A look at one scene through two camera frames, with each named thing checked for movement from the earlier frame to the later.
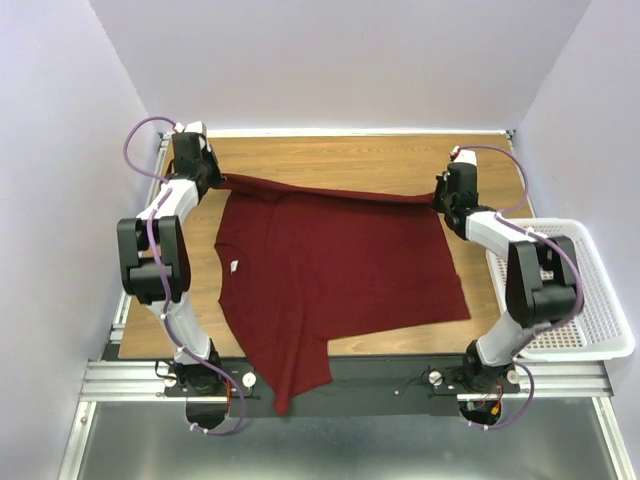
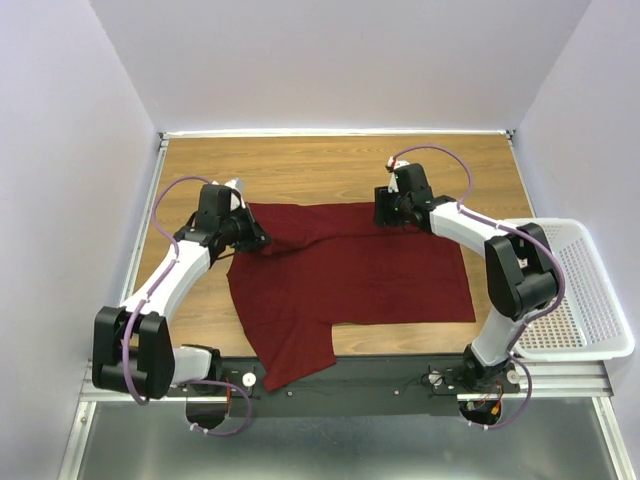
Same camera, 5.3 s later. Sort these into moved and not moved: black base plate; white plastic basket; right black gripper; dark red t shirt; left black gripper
Moved: left black gripper; right black gripper; dark red t shirt
Not moved: white plastic basket; black base plate
